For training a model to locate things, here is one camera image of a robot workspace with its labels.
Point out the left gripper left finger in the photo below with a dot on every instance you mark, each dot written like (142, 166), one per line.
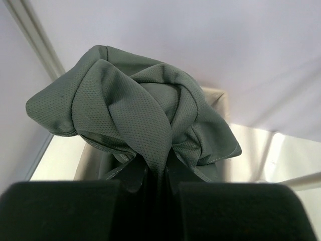
(77, 210)

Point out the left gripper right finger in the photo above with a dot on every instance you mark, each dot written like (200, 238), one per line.
(198, 210)

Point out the dark grey t shirt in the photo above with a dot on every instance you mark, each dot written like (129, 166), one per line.
(124, 103)

